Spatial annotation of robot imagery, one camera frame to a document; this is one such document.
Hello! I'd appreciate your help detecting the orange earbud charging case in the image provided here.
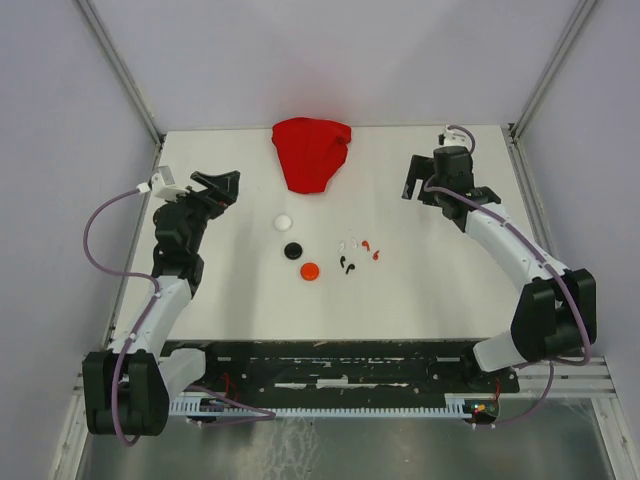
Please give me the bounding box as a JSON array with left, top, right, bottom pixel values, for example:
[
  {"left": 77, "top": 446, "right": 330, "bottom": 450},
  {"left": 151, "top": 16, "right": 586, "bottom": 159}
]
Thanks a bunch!
[{"left": 300, "top": 262, "right": 320, "bottom": 281}]

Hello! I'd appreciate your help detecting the aluminium front rail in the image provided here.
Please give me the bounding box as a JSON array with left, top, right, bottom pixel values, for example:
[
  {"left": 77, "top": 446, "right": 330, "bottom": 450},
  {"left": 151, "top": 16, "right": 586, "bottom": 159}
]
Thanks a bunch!
[{"left": 69, "top": 354, "right": 616, "bottom": 401}]

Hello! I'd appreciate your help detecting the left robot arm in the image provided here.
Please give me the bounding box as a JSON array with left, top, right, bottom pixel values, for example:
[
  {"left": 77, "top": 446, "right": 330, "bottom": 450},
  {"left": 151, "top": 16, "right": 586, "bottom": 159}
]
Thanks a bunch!
[{"left": 82, "top": 166, "right": 241, "bottom": 446}]

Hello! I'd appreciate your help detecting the black earbud charging case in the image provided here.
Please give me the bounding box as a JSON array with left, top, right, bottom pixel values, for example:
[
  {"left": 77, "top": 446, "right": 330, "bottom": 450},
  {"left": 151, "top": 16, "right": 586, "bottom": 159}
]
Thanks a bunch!
[{"left": 283, "top": 242, "right": 303, "bottom": 260}]

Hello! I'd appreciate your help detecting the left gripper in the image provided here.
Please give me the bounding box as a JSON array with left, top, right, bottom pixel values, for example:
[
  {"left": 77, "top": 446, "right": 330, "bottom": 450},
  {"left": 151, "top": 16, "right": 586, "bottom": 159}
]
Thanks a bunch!
[{"left": 166, "top": 171, "right": 240, "bottom": 254}]

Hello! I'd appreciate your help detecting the aluminium frame post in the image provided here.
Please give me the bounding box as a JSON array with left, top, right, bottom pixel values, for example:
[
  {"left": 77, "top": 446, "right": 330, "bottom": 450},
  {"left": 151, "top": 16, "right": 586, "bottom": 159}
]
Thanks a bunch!
[
  {"left": 509, "top": 0, "right": 601, "bottom": 143},
  {"left": 71, "top": 0, "right": 164, "bottom": 145}
]

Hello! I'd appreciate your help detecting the white earbud charging case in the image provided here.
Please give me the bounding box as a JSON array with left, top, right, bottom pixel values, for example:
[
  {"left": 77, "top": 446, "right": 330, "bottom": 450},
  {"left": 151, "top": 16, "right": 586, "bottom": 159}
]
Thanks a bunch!
[{"left": 273, "top": 214, "right": 293, "bottom": 232}]

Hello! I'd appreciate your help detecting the white cable duct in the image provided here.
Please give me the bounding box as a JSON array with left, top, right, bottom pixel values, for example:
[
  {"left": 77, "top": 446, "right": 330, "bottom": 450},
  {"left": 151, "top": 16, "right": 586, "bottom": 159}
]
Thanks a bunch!
[{"left": 169, "top": 392, "right": 476, "bottom": 419}]

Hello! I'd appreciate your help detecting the red cloth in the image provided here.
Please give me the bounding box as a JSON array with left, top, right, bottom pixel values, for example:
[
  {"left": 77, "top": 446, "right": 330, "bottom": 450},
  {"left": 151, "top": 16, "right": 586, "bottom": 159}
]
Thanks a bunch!
[{"left": 272, "top": 117, "right": 352, "bottom": 195}]

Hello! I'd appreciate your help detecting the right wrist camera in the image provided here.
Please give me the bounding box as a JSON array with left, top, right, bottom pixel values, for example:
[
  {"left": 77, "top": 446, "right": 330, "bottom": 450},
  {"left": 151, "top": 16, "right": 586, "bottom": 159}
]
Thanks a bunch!
[{"left": 438, "top": 126, "right": 470, "bottom": 148}]

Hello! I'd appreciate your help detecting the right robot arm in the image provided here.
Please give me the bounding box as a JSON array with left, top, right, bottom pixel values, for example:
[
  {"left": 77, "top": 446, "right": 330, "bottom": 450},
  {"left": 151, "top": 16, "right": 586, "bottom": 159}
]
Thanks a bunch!
[{"left": 402, "top": 146, "right": 597, "bottom": 391}]

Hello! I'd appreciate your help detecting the left aluminium frame post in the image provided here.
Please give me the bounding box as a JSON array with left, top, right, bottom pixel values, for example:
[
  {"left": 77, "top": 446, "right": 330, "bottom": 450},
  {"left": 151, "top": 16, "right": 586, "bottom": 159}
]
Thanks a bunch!
[{"left": 71, "top": 0, "right": 164, "bottom": 145}]

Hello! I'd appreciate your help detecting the right aluminium frame post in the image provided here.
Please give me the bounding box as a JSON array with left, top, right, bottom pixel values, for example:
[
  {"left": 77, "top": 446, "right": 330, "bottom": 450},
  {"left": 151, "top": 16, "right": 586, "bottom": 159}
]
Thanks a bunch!
[{"left": 509, "top": 0, "right": 601, "bottom": 143}]

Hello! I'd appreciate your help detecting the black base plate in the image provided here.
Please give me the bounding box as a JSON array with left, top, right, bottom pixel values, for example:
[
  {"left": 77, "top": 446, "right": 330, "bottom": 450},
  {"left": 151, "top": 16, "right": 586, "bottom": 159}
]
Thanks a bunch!
[{"left": 162, "top": 340, "right": 520, "bottom": 409}]

